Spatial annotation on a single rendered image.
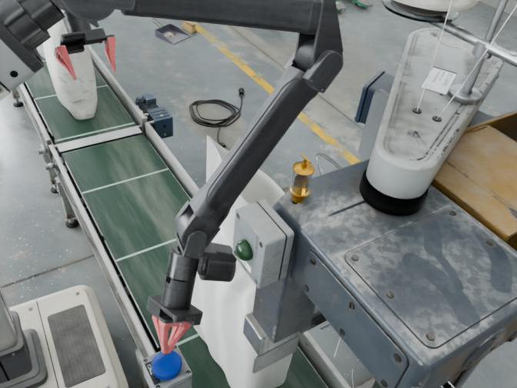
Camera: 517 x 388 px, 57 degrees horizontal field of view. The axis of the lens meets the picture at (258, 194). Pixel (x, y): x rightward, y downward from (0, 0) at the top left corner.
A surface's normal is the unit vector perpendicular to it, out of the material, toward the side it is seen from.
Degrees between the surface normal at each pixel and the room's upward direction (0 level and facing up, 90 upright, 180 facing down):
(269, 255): 90
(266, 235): 0
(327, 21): 74
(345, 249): 0
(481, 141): 0
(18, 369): 90
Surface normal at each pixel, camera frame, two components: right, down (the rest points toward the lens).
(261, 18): 0.33, 0.46
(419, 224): 0.09, -0.75
